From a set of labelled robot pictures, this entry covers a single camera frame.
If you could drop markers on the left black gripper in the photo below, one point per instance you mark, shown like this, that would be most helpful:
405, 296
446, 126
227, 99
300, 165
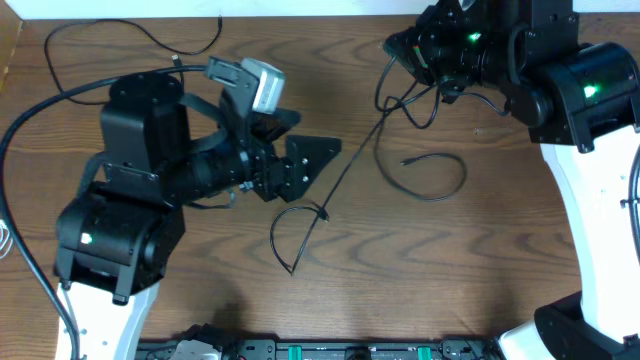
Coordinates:
265, 170

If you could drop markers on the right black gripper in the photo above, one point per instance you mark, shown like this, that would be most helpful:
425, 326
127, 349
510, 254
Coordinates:
417, 48

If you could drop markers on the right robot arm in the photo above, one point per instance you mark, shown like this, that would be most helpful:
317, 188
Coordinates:
580, 104

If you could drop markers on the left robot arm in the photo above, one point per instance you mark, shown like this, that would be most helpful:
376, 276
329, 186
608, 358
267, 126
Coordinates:
166, 149

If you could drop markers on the wooden side panel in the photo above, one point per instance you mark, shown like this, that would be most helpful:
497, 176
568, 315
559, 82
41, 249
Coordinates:
10, 29

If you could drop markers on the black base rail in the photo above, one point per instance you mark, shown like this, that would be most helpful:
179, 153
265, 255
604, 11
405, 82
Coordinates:
208, 342

